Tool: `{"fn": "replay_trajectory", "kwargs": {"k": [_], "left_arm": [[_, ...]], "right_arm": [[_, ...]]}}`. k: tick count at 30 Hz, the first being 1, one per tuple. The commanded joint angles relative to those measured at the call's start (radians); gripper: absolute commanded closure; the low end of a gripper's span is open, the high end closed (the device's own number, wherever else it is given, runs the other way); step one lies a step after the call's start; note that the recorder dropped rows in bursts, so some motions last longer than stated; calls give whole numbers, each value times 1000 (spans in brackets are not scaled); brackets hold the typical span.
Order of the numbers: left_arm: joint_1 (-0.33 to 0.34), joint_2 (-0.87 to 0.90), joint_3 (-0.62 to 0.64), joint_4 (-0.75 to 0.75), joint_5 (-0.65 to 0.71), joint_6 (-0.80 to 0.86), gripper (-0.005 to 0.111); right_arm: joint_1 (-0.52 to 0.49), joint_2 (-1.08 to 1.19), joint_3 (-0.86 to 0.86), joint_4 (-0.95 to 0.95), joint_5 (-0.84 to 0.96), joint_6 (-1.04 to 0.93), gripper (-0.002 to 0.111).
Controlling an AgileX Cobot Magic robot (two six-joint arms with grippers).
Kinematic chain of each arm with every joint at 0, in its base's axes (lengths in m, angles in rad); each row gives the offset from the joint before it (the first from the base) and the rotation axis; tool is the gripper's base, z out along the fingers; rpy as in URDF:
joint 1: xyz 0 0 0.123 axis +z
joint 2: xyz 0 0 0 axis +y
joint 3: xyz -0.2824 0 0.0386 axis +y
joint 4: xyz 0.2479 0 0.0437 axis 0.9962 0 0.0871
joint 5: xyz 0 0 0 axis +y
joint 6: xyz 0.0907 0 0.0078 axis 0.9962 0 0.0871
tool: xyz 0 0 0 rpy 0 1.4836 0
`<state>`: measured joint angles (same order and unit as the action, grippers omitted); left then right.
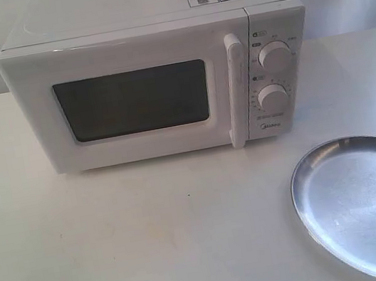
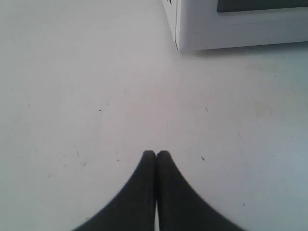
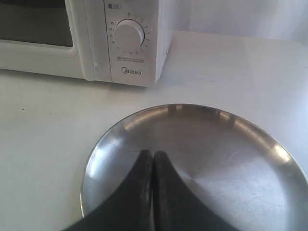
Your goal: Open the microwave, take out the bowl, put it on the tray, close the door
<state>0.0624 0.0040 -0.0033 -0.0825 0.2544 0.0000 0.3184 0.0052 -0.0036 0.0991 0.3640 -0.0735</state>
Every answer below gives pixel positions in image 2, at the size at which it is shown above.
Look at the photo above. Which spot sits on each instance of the white microwave oven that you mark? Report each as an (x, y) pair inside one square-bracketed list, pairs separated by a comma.
[(240, 24)]

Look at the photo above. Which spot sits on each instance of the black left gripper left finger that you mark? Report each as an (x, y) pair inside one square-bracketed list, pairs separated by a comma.
[(133, 208)]

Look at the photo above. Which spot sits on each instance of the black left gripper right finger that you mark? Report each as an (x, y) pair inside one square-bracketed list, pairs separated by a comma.
[(180, 208)]

